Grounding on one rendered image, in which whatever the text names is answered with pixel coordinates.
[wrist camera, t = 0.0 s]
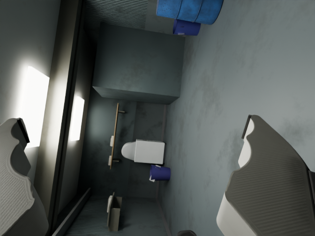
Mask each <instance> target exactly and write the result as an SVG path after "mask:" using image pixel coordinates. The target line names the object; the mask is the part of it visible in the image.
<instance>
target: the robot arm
mask: <svg viewBox="0 0 315 236"><path fill-rule="evenodd" d="M241 138H242V139H244V145H243V148H242V151H241V154H240V157H239V160H238V163H239V165H240V168H239V169H237V170H235V171H233V172H232V173H231V175H230V178H229V181H228V184H227V187H226V190H225V193H224V196H223V199H222V202H221V205H220V209H219V212H218V214H217V225H218V227H219V228H220V230H221V231H222V233H223V234H224V236H315V172H312V171H310V169H309V168H308V166H307V165H306V163H305V162H304V161H303V159H302V158H301V156H300V155H299V154H298V153H297V152H296V150H295V149H294V148H293V147H292V146H291V145H290V144H289V143H288V142H287V141H286V140H285V139H284V138H283V137H282V136H281V135H280V134H279V133H278V132H276V131H275V130H274V129H273V128H272V127H271V126H270V125H269V124H268V123H266V122H265V121H264V120H263V119H262V118H261V117H260V116H258V115H248V118H247V122H246V125H245V128H244V131H243V134H242V137H241ZM27 143H30V140H29V136H28V133H27V129H26V126H25V123H24V121H23V119H22V118H10V119H8V120H6V121H5V122H4V123H2V124H1V125H0V236H45V235H46V233H47V231H48V227H49V224H48V220H47V217H46V213H45V208H44V205H43V203H42V201H41V199H40V197H39V195H38V193H37V191H36V189H35V187H34V185H33V183H32V181H31V179H30V178H29V177H27V174H28V172H29V170H30V169H31V165H30V162H29V160H28V158H27V156H26V154H25V152H24V150H25V148H26V147H27Z"/></svg>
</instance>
